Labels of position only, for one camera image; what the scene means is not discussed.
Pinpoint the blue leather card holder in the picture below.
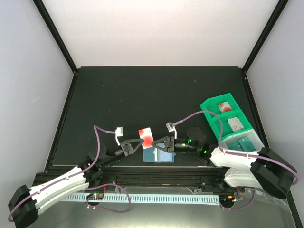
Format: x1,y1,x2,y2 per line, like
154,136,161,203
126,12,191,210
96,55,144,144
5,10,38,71
143,147,176,163

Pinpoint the red card with stripe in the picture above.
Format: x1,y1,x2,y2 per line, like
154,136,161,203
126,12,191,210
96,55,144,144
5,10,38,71
138,127,154,149

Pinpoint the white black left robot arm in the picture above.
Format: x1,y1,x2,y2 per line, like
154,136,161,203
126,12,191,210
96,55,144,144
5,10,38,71
8,139,144,228

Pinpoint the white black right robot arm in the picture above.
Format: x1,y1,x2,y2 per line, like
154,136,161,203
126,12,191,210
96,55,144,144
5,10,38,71
152,127,299,199

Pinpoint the left controller circuit board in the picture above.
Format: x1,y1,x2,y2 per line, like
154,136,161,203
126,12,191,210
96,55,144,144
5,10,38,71
86,193,104,200

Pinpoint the controller circuit board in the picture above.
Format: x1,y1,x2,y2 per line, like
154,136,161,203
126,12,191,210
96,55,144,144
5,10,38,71
218,195,244,203
86,193,104,200

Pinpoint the right controller circuit board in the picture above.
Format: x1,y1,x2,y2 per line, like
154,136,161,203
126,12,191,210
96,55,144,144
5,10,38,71
218,195,244,203

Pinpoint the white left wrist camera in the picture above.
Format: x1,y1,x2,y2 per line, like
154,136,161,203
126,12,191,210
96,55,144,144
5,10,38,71
115,127,123,146

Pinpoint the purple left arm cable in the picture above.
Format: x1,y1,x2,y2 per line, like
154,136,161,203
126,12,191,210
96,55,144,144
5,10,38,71
8,125,117,223

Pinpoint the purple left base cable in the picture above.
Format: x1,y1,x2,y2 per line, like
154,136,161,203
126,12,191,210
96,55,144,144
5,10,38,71
83,182,132,213

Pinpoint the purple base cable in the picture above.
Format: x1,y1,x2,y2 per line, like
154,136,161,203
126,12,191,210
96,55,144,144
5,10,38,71
218,187,257,211
83,182,132,213

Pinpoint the black aluminium front rail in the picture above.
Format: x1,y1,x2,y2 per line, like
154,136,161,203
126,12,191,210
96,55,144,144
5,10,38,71
84,166,236,194

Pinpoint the light blue slotted cable duct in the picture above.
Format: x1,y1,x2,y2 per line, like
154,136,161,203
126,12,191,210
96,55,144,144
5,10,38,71
61,193,219,206

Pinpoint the black left side rail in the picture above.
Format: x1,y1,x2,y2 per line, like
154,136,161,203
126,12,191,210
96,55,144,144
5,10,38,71
43,69,79,172

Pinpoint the black right side rail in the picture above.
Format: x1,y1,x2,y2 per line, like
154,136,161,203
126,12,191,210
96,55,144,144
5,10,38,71
240,68,303,228

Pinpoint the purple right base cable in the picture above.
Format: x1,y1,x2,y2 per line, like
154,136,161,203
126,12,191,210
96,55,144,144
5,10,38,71
218,187,257,211

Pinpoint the black rear left frame post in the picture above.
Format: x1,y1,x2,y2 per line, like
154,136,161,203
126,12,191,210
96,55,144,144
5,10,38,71
33,0,78,73

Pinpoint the black frame post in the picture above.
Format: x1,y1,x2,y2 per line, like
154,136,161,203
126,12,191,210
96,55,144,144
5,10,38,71
242,0,289,73
33,0,78,73

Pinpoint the black rear right frame post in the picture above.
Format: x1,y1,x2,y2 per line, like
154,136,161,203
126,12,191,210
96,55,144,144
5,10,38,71
242,0,289,73

